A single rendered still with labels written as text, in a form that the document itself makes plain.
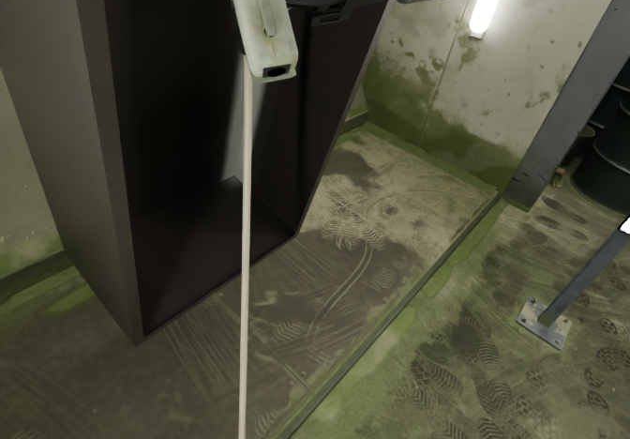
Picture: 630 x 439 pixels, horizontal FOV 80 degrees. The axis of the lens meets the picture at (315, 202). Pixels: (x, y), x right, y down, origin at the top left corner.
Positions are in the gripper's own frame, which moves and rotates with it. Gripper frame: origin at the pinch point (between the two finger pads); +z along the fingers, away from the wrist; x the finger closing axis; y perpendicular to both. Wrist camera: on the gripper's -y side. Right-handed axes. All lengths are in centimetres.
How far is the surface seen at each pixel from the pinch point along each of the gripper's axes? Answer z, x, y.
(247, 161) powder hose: 2.3, -15.1, 33.5
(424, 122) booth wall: -130, 6, 197
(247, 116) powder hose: 0.4, -7.9, 28.6
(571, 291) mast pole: -116, -89, 93
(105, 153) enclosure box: 20.7, -12.9, 12.3
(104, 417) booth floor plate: 63, -75, 92
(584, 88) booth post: -176, -6, 118
